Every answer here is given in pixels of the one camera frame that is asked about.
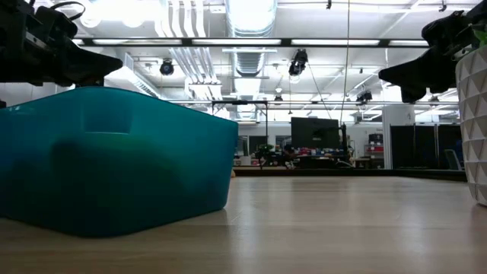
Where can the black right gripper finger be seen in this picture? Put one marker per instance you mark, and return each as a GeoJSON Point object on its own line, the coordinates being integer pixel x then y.
{"type": "Point", "coordinates": [426, 74]}
{"type": "Point", "coordinates": [414, 96]}

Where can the teal plastic tupperware container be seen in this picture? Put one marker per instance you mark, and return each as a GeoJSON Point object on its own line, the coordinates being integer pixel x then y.
{"type": "Point", "coordinates": [114, 171]}

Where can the black ceiling spotlight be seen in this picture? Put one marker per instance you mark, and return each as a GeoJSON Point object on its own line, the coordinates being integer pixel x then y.
{"type": "Point", "coordinates": [364, 96]}
{"type": "Point", "coordinates": [166, 67]}

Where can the white patterned pot with plant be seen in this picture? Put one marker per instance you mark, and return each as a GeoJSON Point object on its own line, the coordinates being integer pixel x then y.
{"type": "Point", "coordinates": [473, 114]}

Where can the grey office chair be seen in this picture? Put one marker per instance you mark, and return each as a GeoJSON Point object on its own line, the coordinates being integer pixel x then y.
{"type": "Point", "coordinates": [452, 158]}

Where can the black monitor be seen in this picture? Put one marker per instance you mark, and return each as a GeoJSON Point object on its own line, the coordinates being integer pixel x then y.
{"type": "Point", "coordinates": [314, 133]}

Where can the black partition wall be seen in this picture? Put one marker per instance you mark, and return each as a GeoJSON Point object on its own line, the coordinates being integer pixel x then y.
{"type": "Point", "coordinates": [426, 144]}

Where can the black aluminium table frame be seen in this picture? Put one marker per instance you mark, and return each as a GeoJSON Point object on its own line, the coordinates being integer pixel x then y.
{"type": "Point", "coordinates": [361, 172]}

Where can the black overhead camera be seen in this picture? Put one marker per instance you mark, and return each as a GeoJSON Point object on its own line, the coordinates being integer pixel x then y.
{"type": "Point", "coordinates": [298, 61]}

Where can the black overhead frame beam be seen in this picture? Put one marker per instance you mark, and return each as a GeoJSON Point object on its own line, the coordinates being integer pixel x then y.
{"type": "Point", "coordinates": [285, 42]}

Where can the black metal frame stand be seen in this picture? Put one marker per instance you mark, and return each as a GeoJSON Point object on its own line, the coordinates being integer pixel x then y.
{"type": "Point", "coordinates": [239, 102]}

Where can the silver ceiling air duct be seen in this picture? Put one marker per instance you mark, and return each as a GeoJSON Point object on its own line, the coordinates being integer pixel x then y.
{"type": "Point", "coordinates": [249, 19]}

